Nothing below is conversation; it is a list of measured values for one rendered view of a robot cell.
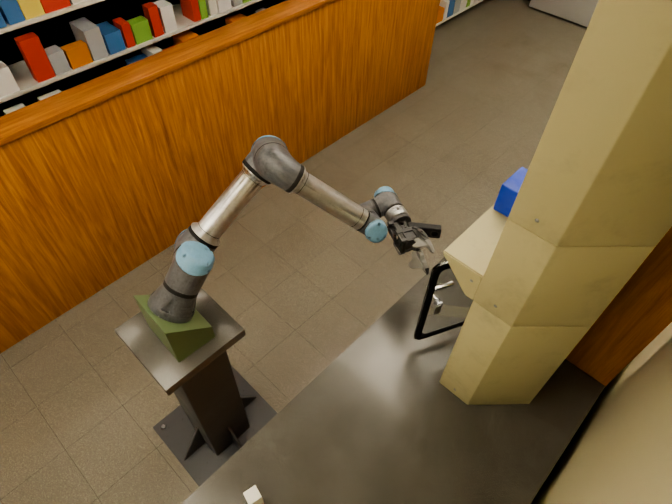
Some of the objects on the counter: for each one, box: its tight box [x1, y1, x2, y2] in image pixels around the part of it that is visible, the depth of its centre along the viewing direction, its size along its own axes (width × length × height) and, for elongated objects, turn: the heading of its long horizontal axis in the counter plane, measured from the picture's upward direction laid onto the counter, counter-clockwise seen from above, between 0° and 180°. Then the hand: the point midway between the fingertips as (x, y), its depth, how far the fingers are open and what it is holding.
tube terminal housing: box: [439, 218, 656, 405], centre depth 132 cm, size 25×32×77 cm
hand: (431, 262), depth 158 cm, fingers open, 10 cm apart
